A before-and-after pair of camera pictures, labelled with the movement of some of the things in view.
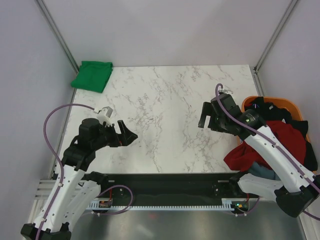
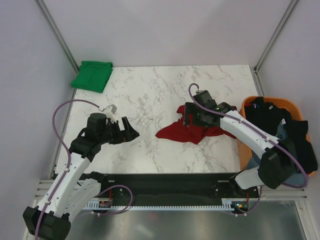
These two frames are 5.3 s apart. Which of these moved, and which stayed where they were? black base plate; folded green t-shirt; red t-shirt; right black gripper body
Moved: red t-shirt; right black gripper body
Stayed: black base plate; folded green t-shirt
